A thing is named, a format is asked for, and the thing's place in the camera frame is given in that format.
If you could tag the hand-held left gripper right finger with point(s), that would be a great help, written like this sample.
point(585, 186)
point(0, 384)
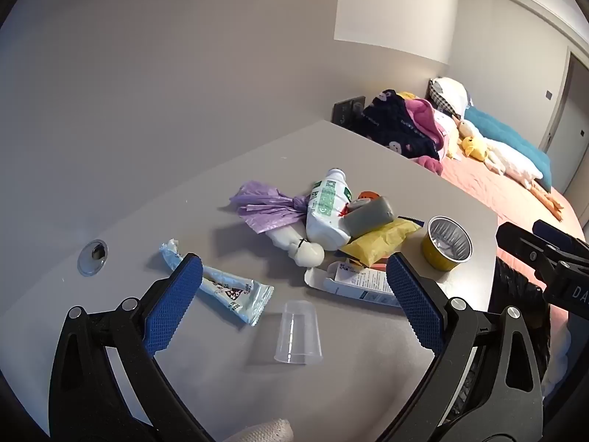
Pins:
point(414, 299)

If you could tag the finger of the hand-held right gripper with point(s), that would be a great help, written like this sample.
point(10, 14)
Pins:
point(524, 251)
point(563, 239)

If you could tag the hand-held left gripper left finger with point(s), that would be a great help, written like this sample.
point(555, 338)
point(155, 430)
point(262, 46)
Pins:
point(175, 304)

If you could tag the gold foil cup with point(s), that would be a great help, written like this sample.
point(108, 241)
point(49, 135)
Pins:
point(437, 258)

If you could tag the white carton box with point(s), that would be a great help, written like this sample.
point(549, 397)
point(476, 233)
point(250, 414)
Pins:
point(359, 285)

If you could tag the white and blue wrapper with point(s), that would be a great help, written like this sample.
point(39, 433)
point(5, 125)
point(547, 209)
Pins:
point(234, 292)

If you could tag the yellow snack packet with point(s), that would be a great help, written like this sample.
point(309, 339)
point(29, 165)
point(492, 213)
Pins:
point(377, 241)

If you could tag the grey squeeze tube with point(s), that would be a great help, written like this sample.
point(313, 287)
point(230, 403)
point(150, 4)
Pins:
point(368, 216)

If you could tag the white knotted plastic bag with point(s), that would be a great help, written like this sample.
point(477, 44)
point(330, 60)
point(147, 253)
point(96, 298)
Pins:
point(308, 254)

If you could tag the white bottle with green label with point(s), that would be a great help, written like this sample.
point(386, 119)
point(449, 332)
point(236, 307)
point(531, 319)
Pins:
point(326, 221)

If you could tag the clear plastic cup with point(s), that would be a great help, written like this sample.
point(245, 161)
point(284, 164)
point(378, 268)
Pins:
point(299, 331)

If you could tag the red and white small packet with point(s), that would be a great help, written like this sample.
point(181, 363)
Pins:
point(377, 268)

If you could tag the orange bed sheet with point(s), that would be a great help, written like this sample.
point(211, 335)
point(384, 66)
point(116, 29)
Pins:
point(487, 193)

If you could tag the white cloth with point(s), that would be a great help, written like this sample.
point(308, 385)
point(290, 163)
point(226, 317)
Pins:
point(559, 354)

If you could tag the white goose plush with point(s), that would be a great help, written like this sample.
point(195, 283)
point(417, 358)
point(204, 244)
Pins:
point(510, 159)

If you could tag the orange cap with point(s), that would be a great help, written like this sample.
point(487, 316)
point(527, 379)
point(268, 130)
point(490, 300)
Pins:
point(368, 194)

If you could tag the grey door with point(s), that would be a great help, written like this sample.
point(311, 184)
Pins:
point(570, 124)

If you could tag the yellow duck plush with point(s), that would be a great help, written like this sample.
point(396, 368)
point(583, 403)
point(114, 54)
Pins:
point(474, 147)

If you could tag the teal pillow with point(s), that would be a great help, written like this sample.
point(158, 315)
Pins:
point(506, 133)

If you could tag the purple plastic bag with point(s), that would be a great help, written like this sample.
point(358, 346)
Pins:
point(267, 205)

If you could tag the beige knitted cloth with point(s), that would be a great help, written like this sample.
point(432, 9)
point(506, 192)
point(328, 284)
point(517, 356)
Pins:
point(267, 430)

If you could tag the checked pillow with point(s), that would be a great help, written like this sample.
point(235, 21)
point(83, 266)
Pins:
point(453, 92)

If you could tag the navy printed garment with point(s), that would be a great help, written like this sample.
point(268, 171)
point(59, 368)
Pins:
point(391, 124)

